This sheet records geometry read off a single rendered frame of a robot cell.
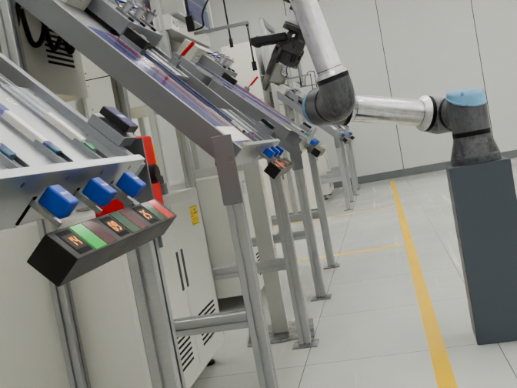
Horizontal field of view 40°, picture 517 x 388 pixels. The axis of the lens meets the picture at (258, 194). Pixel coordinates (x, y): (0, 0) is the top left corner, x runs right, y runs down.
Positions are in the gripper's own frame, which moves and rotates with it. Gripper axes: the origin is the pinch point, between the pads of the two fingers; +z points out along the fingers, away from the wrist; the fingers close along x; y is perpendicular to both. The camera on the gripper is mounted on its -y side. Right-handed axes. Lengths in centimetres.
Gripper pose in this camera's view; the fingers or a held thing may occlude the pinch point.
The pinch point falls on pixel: (264, 85)
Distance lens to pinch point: 227.9
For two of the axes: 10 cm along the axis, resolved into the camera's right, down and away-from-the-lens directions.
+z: -3.8, 9.1, 1.5
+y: 9.1, 4.0, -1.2
